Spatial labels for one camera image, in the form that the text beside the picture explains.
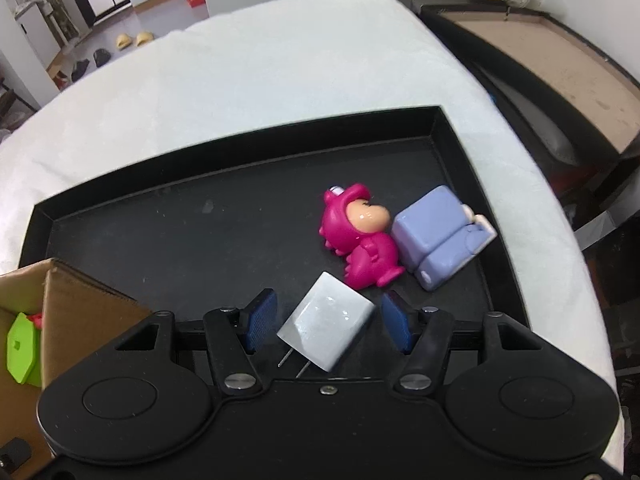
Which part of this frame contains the lavender block toy figurine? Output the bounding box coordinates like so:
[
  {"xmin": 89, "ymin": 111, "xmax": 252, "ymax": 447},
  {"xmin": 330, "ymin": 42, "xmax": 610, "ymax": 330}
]
[{"xmin": 391, "ymin": 185, "xmax": 498, "ymax": 292}]

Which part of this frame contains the black plastic tray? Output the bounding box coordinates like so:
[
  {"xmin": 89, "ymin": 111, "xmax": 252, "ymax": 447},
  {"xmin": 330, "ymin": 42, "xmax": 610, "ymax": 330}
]
[{"xmin": 19, "ymin": 106, "xmax": 532, "ymax": 361}]

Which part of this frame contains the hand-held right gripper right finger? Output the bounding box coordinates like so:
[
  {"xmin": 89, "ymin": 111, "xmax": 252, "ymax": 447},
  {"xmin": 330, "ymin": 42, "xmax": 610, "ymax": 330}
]
[{"xmin": 381, "ymin": 290, "xmax": 544, "ymax": 397}]

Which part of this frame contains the brown cardboard box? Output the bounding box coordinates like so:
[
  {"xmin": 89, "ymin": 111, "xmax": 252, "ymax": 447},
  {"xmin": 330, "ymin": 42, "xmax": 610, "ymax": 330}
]
[{"xmin": 0, "ymin": 257, "xmax": 153, "ymax": 466}]

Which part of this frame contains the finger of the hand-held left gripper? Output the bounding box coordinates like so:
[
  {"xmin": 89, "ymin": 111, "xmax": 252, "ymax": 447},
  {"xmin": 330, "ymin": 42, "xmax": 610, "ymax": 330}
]
[{"xmin": 0, "ymin": 437, "xmax": 34, "ymax": 480}]

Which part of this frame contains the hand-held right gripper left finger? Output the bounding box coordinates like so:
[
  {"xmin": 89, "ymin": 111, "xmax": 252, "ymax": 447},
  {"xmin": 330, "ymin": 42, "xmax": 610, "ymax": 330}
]
[{"xmin": 112, "ymin": 287, "xmax": 279, "ymax": 396}]

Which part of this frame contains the white charger plug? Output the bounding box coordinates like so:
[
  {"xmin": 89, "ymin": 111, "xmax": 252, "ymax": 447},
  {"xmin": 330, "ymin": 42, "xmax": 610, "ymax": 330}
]
[{"xmin": 276, "ymin": 271, "xmax": 377, "ymax": 378}]

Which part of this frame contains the green hexagonal container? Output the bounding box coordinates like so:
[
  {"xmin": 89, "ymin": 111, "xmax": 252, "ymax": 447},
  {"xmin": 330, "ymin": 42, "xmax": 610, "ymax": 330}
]
[{"xmin": 6, "ymin": 311, "xmax": 45, "ymax": 388}]

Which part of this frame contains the pink dinosaur suit figurine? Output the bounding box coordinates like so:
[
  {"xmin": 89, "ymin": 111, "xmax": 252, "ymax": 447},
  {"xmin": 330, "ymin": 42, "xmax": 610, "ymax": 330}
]
[{"xmin": 319, "ymin": 183, "xmax": 407, "ymax": 290}]

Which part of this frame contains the black framed brown board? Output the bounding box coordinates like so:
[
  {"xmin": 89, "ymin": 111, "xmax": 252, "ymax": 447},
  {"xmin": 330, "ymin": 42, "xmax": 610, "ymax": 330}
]
[{"xmin": 420, "ymin": 4, "xmax": 640, "ymax": 161}]

